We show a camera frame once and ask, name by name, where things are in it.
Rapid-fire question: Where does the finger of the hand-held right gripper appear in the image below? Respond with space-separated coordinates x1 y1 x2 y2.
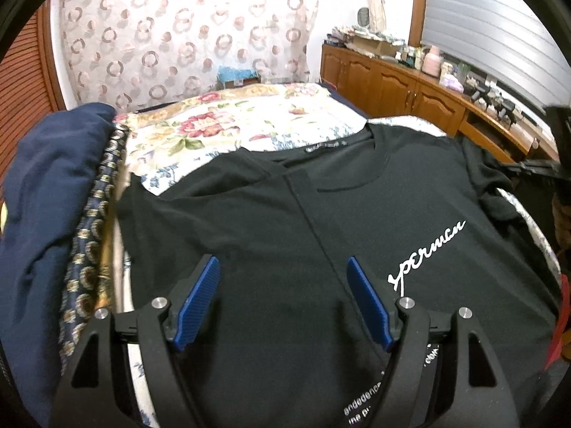
504 159 559 180

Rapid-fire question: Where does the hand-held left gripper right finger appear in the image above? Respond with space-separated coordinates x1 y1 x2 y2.
347 256 520 428

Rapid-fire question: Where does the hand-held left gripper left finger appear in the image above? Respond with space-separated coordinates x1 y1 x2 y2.
48 254 221 428

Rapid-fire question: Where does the black printed t-shirt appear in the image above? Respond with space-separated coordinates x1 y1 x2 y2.
117 122 563 428

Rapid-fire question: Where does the row of small bottles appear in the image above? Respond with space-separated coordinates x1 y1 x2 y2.
464 71 529 121

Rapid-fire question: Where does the purple soft item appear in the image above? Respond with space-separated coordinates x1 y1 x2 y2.
439 73 465 92

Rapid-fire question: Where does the dark gold patterned cloth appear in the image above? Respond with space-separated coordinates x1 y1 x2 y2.
58 125 132 366

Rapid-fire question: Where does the white blue floral bed sheet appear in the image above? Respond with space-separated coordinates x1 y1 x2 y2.
111 116 564 428

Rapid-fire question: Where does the pink bottle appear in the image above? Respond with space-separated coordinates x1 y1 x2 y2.
421 48 443 76

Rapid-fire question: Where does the navy blue cloth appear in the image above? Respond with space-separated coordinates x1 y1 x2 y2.
0 102 119 428

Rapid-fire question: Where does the wooden cabinet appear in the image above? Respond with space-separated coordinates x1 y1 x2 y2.
320 42 563 165

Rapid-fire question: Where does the cardboard box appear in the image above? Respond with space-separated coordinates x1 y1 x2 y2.
348 36 398 56

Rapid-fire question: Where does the teal box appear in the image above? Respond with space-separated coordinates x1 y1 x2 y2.
216 66 262 91

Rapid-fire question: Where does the wooden louvered door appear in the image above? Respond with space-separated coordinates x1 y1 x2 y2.
0 9 67 188

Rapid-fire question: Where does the circle patterned curtain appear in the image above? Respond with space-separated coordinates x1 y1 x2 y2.
51 0 322 114

